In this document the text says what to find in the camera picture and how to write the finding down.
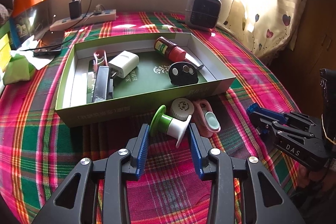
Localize green white spool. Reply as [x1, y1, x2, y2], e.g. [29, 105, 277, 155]
[149, 105, 192, 148]

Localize plaid pink green blanket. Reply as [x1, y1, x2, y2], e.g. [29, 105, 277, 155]
[0, 11, 301, 224]

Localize black smartphone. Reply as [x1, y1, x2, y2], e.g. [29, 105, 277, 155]
[33, 30, 64, 57]

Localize red cap brown bottle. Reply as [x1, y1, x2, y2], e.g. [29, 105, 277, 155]
[154, 36, 186, 62]

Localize black remote stick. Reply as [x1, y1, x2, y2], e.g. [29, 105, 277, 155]
[92, 66, 113, 103]

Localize black round key fob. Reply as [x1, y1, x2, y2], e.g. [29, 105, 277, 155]
[168, 62, 199, 86]

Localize pink clip with teal pad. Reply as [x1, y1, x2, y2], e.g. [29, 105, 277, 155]
[192, 99, 221, 138]

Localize white usb charger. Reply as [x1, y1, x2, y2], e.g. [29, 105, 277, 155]
[108, 50, 139, 79]

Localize white round cap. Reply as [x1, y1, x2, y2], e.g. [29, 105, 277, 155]
[170, 98, 195, 121]

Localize white power strip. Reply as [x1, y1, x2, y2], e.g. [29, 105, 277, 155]
[50, 9, 117, 31]

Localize black plugged charger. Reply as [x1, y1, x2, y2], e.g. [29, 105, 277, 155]
[69, 0, 82, 20]

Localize yellow green boxes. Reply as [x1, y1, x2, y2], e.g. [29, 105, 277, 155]
[0, 19, 21, 72]

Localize black charging cable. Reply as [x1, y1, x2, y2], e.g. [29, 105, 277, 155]
[18, 0, 102, 52]

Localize grey small heater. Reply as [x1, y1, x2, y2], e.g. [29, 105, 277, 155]
[185, 0, 222, 32]

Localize green cardboard box tray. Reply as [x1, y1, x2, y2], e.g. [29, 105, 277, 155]
[55, 33, 236, 127]

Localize pink red small clip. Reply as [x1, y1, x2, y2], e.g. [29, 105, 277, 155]
[93, 50, 108, 74]

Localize green tissue pack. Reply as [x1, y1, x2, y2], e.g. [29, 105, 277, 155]
[3, 54, 36, 86]

